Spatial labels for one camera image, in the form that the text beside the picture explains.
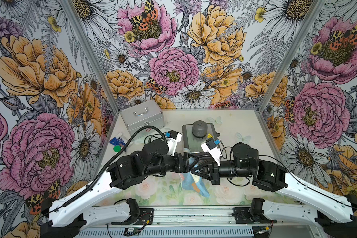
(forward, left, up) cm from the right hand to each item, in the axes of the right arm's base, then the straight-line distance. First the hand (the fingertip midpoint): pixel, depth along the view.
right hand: (194, 175), depth 55 cm
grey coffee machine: (+22, -2, -5) cm, 23 cm away
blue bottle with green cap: (+35, +46, -28) cm, 64 cm away
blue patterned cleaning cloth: (-1, +1, -4) cm, 4 cm away
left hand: (+5, +1, -1) cm, 5 cm away
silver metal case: (+49, +27, -16) cm, 58 cm away
